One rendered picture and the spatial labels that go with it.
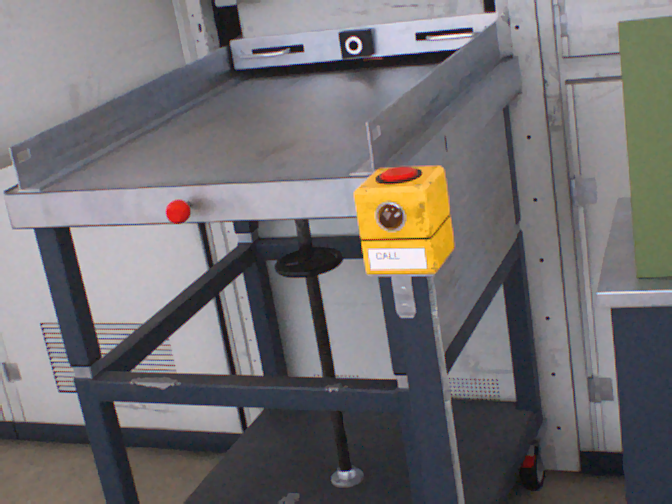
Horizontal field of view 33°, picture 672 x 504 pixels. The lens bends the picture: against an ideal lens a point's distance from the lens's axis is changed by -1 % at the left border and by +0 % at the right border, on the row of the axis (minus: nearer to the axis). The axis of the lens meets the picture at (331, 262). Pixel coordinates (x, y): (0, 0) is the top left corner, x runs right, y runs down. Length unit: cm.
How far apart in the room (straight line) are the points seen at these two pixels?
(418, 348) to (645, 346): 25
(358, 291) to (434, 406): 102
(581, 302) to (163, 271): 89
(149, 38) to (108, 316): 69
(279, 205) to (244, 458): 83
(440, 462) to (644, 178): 40
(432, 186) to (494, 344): 109
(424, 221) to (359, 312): 115
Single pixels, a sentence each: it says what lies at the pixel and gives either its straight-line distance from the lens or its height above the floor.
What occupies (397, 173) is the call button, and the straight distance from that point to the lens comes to 120.
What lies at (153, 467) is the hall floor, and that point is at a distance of 263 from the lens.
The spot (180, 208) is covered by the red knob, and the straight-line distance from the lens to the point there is 151.
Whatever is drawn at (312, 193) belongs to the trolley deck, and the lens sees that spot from 146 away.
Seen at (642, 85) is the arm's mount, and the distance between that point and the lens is 120.
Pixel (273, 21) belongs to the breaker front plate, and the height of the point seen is 95.
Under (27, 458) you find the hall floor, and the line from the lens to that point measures 284.
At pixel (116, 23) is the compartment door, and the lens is 216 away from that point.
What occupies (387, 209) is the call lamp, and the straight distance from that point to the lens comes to 116.
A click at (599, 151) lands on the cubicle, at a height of 67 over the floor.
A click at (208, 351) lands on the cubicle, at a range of 248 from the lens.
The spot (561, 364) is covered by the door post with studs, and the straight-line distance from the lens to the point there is 224.
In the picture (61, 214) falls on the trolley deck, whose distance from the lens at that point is 167.
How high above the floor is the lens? 123
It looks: 20 degrees down
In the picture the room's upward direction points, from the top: 10 degrees counter-clockwise
